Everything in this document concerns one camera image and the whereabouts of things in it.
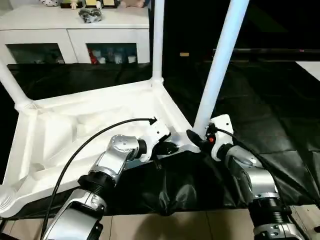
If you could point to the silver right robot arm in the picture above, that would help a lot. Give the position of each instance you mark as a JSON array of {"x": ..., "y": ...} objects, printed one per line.
[{"x": 255, "y": 185}]

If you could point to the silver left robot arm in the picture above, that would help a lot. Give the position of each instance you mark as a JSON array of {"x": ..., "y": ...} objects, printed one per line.
[{"x": 100, "y": 175}]

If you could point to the black work mat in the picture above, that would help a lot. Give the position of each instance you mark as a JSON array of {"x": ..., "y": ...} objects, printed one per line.
[{"x": 270, "y": 115}]

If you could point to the small yellow tag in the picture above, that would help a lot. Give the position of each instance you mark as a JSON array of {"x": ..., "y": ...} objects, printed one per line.
[{"x": 184, "y": 54}]

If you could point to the white plastic table top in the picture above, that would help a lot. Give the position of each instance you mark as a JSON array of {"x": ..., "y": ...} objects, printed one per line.
[{"x": 60, "y": 125}]

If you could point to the white cabinet with glass doors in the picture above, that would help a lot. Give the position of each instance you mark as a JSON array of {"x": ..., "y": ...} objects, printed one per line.
[{"x": 75, "y": 30}]

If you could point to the shiny ornament on cabinet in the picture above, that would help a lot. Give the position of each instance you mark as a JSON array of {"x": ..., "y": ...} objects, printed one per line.
[{"x": 90, "y": 15}]

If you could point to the small gold framed picture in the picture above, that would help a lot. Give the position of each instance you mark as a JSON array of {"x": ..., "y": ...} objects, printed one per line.
[
  {"x": 91, "y": 2},
  {"x": 110, "y": 2}
]

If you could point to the small white figurine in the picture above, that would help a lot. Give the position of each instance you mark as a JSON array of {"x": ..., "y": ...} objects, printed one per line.
[{"x": 74, "y": 4}]

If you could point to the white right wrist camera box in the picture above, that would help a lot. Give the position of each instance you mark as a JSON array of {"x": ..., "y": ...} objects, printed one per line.
[{"x": 221, "y": 130}]

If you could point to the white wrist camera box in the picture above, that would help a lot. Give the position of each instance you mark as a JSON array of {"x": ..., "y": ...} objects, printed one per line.
[
  {"x": 154, "y": 135},
  {"x": 221, "y": 130}
]

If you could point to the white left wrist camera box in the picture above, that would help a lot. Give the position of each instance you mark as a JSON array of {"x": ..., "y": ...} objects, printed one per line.
[{"x": 154, "y": 135}]

